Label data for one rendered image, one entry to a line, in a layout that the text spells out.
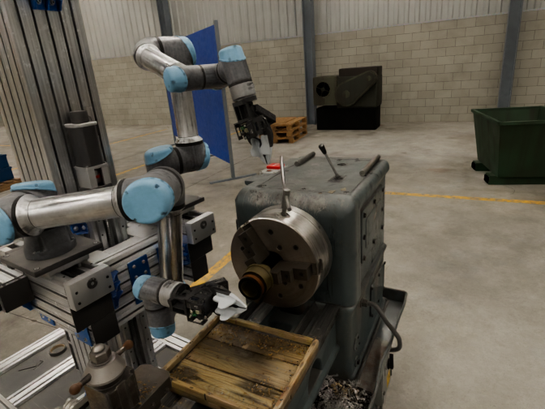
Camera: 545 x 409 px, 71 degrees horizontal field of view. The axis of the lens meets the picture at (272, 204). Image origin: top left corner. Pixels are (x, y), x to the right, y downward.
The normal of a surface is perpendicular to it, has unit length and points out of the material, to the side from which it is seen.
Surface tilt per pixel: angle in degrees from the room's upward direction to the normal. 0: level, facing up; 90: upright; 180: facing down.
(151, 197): 89
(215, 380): 0
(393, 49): 90
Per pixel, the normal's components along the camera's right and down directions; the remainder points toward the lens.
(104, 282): 0.83, 0.13
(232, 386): -0.07, -0.94
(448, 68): -0.42, 0.33
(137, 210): 0.09, 0.32
